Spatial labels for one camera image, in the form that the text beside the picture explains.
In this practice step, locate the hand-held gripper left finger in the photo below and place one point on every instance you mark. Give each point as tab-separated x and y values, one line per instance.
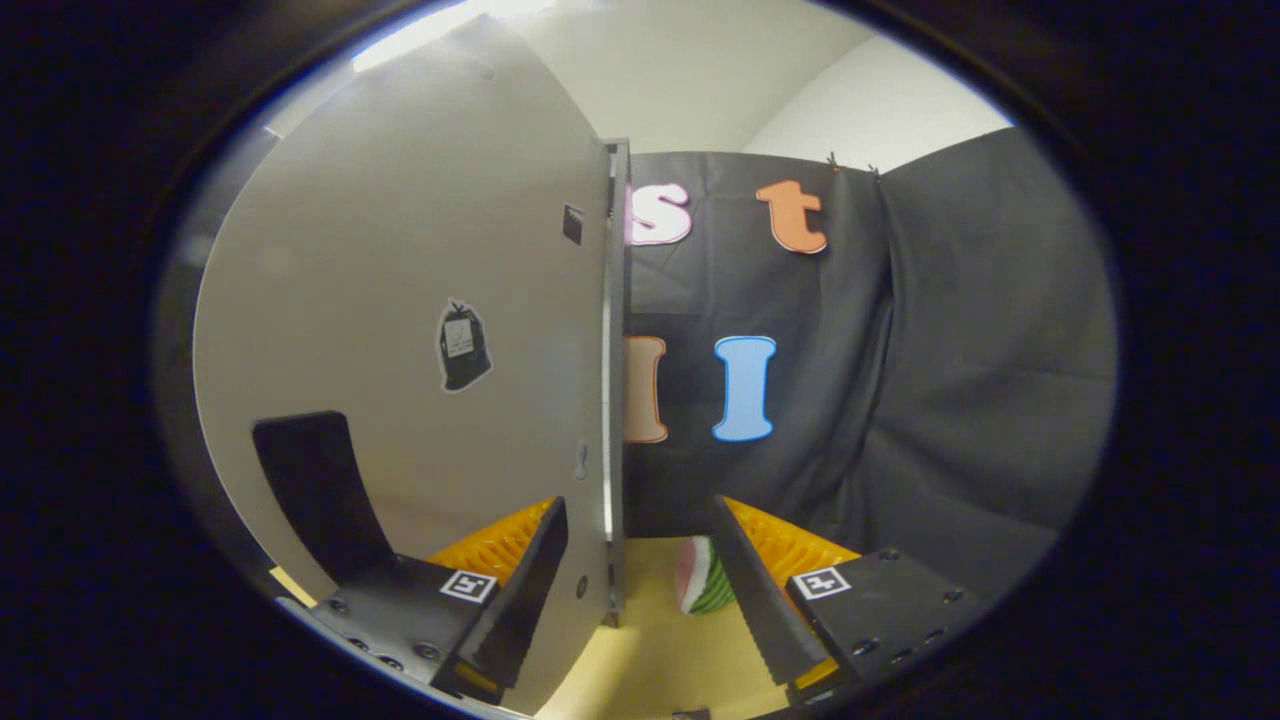
525	590

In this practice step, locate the cream shoe cabinet door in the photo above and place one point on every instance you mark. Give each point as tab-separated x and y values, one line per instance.
400	230

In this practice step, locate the black backdrop cloth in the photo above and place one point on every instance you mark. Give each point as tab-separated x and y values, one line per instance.
950	350

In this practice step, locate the watermelon slice toy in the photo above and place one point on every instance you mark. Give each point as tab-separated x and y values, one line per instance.
703	580

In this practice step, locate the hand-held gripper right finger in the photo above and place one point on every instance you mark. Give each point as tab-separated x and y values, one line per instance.
760	595

